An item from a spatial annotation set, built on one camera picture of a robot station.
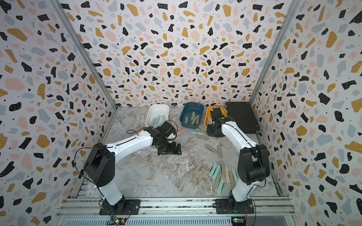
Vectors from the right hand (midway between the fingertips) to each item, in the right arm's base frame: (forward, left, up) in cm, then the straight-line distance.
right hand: (210, 132), depth 91 cm
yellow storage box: (+22, 0, -5) cm, 23 cm away
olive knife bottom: (-19, -7, -12) cm, 23 cm away
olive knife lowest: (-26, -4, -12) cm, 29 cm away
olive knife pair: (+24, +12, -11) cm, 29 cm away
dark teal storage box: (+25, +13, -10) cm, 30 cm away
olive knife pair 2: (+20, +17, -11) cm, 28 cm away
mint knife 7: (-23, -14, -12) cm, 29 cm away
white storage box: (+25, +42, -10) cm, 50 cm away
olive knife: (+19, +8, -11) cm, 23 cm away
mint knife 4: (+9, +9, -13) cm, 18 cm away
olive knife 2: (+19, +11, -11) cm, 25 cm away
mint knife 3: (+18, +44, -10) cm, 48 cm away
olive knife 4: (-7, -7, -12) cm, 15 cm away
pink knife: (-19, -10, -12) cm, 25 cm away
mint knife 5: (-20, -1, -12) cm, 23 cm away
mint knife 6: (-22, -3, -12) cm, 25 cm away
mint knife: (+22, +37, -12) cm, 45 cm away
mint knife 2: (+19, +40, -10) cm, 46 cm away
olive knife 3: (+5, +5, -12) cm, 13 cm away
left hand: (-14, +21, -2) cm, 25 cm away
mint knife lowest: (-28, -6, -12) cm, 31 cm away
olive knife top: (-5, -2, -13) cm, 14 cm away
